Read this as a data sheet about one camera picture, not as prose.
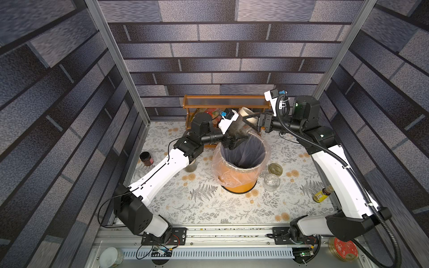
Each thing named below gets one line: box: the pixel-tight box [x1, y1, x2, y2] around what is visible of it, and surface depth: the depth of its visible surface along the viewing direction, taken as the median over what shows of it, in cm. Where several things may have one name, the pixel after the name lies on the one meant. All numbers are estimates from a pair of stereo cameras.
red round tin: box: [328, 236, 359, 262], surface depth 69 cm
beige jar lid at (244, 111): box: [238, 106, 259, 122], surface depth 60 cm
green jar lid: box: [268, 163, 284, 177], surface depth 97 cm
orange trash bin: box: [218, 132, 268, 195], surface depth 76 cm
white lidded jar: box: [98, 246, 125, 268], surface depth 66 cm
